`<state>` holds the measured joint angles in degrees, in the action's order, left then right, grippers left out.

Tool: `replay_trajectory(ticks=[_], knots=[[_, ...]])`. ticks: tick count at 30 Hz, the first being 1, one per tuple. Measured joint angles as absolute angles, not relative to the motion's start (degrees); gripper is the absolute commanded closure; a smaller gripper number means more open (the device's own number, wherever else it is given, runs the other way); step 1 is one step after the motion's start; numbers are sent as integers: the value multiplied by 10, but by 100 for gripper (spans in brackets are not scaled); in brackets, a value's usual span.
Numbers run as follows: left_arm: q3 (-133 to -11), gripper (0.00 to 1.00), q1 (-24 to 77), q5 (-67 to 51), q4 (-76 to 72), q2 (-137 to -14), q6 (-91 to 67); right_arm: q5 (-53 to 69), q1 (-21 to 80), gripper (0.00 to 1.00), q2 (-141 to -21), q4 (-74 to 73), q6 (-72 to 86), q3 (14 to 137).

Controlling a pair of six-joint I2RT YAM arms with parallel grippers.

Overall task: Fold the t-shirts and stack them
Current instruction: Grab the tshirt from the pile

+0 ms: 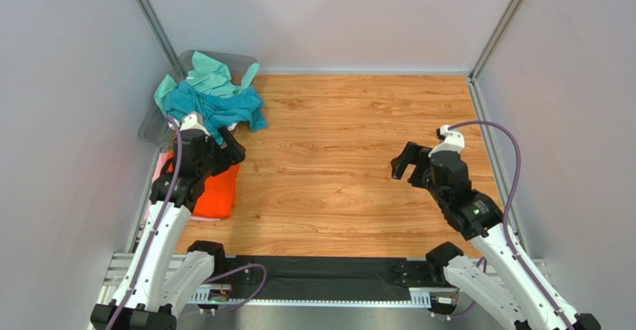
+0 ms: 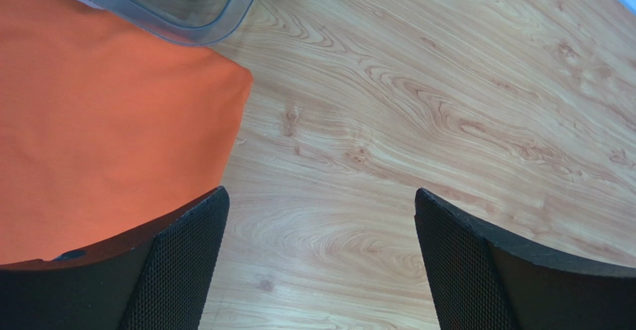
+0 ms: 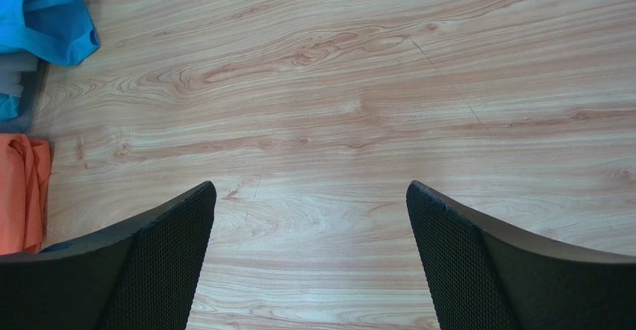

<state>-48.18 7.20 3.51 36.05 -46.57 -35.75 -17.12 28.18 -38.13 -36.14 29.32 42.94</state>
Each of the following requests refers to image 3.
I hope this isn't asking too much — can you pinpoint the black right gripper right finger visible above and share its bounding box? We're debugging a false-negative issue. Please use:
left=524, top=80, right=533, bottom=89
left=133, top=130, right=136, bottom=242
left=406, top=181, right=635, bottom=329

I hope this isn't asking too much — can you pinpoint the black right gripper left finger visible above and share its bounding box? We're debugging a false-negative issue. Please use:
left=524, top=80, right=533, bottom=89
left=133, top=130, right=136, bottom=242
left=1, top=181, right=216, bottom=329

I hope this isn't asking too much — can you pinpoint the blue t shirt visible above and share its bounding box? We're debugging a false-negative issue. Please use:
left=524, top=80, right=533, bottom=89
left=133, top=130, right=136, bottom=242
left=1, top=0, right=100, bottom=122

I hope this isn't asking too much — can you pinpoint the orange folded t shirt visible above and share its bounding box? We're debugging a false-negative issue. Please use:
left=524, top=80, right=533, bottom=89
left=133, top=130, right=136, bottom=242
left=1, top=134, right=52, bottom=255

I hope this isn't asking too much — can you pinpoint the clear plastic bin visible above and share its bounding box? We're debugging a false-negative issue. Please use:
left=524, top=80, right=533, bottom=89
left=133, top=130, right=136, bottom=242
left=1, top=52, right=48, bottom=134

